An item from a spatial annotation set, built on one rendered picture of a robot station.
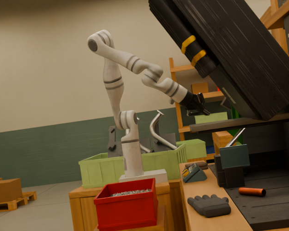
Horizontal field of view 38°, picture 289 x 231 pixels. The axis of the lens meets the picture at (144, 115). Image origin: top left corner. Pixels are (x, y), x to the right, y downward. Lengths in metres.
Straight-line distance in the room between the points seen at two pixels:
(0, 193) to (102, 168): 4.59
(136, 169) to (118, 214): 0.62
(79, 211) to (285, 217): 1.72
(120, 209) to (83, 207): 1.09
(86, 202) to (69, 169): 6.61
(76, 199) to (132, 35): 6.62
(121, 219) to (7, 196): 5.59
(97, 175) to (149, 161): 0.34
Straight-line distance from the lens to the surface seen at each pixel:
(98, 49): 1.98
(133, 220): 1.53
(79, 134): 9.06
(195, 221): 1.13
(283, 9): 1.79
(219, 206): 1.15
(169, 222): 2.05
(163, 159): 2.51
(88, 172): 2.65
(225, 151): 1.48
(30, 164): 9.45
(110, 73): 2.04
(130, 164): 2.11
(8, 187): 7.01
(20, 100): 9.46
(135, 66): 1.89
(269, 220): 1.07
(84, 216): 2.62
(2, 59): 9.68
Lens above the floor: 1.19
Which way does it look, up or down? level
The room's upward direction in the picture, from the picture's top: 8 degrees counter-clockwise
